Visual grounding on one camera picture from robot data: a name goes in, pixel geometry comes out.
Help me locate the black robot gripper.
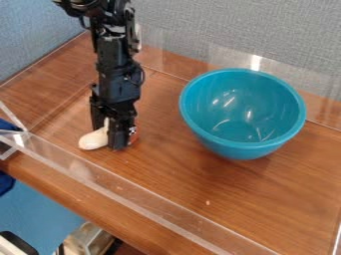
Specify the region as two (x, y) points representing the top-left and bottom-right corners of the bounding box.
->
(90, 63), (146, 150)

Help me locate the clear acrylic back barrier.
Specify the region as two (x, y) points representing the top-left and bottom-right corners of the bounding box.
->
(138, 44), (341, 130)

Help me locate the black white device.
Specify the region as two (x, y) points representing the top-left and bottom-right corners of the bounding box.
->
(0, 231), (39, 255)

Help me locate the blue plastic bowl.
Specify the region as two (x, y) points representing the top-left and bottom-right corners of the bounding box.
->
(178, 69), (307, 159)

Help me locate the grey metal box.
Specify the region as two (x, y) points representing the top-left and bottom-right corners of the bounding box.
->
(54, 222), (115, 255)

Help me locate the clear acrylic corner bracket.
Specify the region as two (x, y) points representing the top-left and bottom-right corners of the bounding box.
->
(136, 23), (144, 52)

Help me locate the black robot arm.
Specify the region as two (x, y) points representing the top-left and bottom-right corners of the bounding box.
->
(53, 0), (146, 150)

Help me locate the blue cloth object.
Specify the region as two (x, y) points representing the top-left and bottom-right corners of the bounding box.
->
(0, 118), (22, 196)

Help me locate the clear acrylic front barrier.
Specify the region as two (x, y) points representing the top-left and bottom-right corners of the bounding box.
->
(0, 101), (277, 255)

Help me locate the plush brown white mushroom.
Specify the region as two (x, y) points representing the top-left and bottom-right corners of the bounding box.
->
(78, 118), (141, 151)

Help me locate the clear acrylic barrier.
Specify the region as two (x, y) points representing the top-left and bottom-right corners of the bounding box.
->
(0, 101), (277, 255)
(138, 44), (341, 130)

